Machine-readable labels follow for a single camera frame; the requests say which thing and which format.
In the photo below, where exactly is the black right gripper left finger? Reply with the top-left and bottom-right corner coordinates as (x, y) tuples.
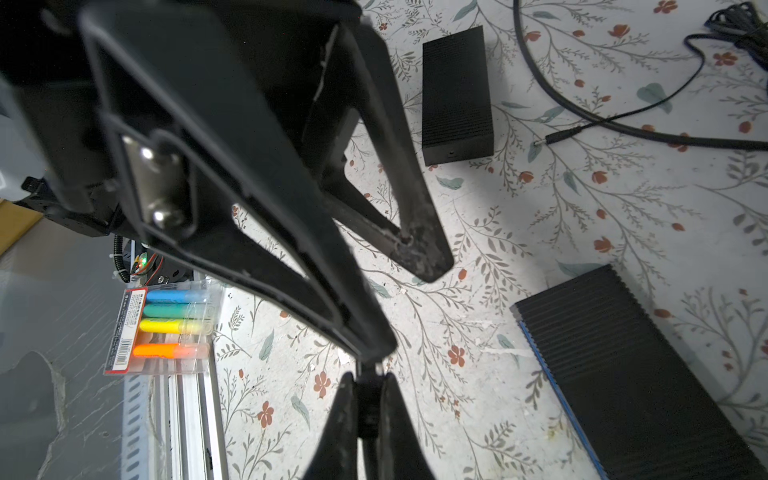
(303, 372), (359, 480)

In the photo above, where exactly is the pack of coloured markers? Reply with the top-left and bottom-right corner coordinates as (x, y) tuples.
(104, 280), (223, 376)

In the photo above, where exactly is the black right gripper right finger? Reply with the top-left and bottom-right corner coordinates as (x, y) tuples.
(377, 373), (435, 480)

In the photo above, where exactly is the blue black network switch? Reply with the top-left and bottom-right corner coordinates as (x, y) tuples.
(422, 26), (494, 167)

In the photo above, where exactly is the black ribbed network switch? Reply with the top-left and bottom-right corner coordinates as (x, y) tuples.
(511, 265), (767, 479)

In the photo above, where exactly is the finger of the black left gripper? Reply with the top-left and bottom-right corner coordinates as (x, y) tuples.
(300, 22), (454, 282)
(78, 2), (397, 362)

